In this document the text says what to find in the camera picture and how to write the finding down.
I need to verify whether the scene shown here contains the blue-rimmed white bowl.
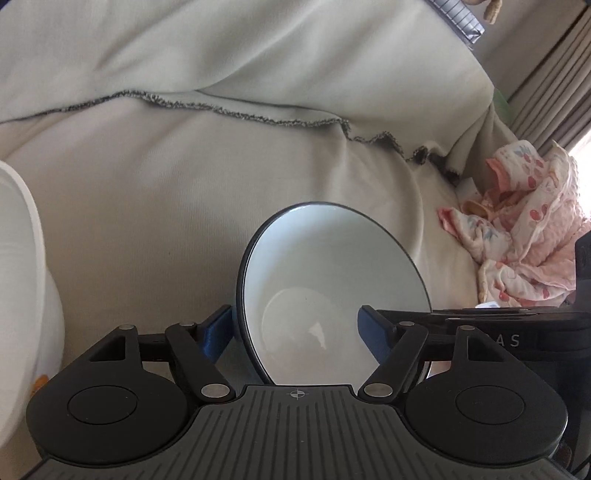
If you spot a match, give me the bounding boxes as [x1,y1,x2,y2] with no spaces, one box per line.
[235,202,432,389]

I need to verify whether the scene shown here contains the pink floral baby clothes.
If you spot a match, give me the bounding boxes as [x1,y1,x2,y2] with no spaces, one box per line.
[438,141,590,307]

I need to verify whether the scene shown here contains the beige sofa cover cloth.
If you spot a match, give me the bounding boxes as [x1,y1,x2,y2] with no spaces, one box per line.
[1,1,494,362]

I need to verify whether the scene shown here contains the beige pleated curtain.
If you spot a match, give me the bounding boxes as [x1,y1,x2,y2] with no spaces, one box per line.
[510,6,590,154]

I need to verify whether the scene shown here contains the blue striped cushion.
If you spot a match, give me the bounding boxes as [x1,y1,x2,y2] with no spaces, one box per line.
[427,0,485,46]

